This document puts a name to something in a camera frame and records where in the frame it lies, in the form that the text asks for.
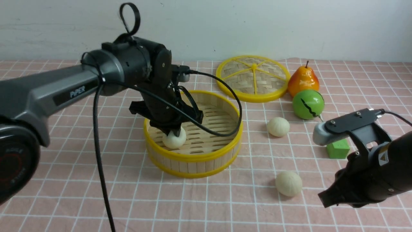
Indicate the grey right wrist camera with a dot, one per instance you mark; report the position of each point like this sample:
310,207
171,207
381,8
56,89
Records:
360,126

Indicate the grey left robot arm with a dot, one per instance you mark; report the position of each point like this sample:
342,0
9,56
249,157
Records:
27,102

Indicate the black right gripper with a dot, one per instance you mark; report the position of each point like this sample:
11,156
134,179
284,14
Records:
355,185

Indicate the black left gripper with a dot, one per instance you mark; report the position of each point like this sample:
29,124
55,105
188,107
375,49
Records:
166,108

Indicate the orange yellow toy pear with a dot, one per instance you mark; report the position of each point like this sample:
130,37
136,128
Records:
302,79

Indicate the bamboo steamer tray yellow rim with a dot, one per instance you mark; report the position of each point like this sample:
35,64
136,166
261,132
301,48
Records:
202,154

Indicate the white bun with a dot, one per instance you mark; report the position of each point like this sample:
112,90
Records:
278,127
288,183
174,142

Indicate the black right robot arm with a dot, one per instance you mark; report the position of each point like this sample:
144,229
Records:
385,171

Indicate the green foam cube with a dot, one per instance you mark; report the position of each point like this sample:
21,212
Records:
338,150

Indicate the green toy watermelon ball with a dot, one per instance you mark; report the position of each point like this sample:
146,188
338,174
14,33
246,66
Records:
308,104

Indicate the pink checkered tablecloth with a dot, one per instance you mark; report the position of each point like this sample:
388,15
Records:
65,194

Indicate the woven bamboo steamer lid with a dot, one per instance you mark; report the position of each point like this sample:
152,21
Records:
253,78

